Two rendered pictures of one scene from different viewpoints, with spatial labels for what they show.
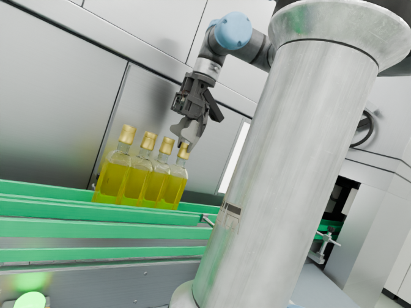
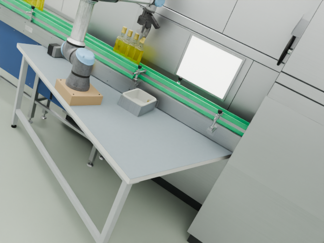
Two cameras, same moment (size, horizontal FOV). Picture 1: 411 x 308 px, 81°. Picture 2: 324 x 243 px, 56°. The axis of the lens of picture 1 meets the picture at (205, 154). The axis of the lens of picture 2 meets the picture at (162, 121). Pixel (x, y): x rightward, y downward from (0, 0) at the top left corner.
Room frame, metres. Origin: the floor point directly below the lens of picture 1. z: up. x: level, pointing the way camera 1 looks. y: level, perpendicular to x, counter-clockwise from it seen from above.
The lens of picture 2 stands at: (-0.25, -1.97, 1.65)
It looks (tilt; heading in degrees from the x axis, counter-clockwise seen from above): 25 degrees down; 55
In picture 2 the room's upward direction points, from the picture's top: 23 degrees clockwise
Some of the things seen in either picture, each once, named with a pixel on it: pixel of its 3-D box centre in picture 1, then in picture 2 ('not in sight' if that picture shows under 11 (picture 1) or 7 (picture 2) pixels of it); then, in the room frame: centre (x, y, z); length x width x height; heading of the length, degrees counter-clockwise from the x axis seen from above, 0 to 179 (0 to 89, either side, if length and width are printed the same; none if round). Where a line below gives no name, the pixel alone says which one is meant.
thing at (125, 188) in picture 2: not in sight; (59, 143); (0.24, -0.21, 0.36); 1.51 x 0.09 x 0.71; 106
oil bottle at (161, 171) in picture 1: (149, 195); (130, 55); (0.68, 0.11, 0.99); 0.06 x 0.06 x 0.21; 37
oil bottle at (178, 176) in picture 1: (167, 198); (136, 59); (0.71, 0.06, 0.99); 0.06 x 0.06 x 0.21; 37
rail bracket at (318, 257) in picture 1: (317, 246); (214, 123); (1.07, -0.62, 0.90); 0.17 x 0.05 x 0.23; 37
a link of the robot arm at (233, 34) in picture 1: (235, 38); not in sight; (0.60, 0.03, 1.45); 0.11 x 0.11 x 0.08; 18
